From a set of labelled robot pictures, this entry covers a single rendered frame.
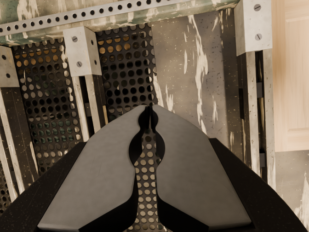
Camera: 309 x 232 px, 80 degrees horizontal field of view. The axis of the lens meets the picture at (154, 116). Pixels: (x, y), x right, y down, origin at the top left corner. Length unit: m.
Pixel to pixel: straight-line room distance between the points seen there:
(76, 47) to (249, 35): 0.44
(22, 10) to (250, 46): 0.62
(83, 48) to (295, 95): 0.58
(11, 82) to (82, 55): 0.28
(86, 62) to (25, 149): 0.37
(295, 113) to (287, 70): 0.12
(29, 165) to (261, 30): 0.78
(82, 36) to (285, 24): 0.53
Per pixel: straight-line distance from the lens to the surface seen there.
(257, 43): 0.53
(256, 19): 0.54
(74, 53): 0.57
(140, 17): 0.56
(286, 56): 0.62
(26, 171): 0.76
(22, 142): 0.74
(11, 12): 0.73
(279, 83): 0.61
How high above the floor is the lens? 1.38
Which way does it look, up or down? 30 degrees down
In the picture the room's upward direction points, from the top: 179 degrees clockwise
